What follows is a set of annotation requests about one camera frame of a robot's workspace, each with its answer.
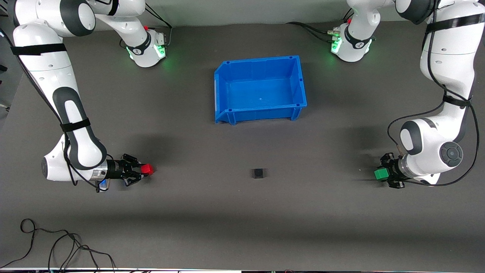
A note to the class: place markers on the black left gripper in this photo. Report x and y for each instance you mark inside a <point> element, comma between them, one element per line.
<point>391,169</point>

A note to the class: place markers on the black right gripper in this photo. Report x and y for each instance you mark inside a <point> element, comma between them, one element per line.
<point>115,169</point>

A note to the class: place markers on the small green cube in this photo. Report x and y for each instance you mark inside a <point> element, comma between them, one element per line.
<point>380,174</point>

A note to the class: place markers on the small red cube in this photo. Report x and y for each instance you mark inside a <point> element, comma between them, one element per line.
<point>147,169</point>

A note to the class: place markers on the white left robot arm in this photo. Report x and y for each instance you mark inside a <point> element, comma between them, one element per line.
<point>451,49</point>

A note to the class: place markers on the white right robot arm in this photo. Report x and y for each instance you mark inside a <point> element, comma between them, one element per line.
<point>45,64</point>

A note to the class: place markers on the small black cube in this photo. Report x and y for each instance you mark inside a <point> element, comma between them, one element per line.
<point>258,173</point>

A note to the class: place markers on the dark grey table mat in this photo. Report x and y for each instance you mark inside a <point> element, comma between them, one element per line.
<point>242,227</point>

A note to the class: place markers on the blue plastic storage bin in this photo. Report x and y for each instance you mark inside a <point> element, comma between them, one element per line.
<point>261,91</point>

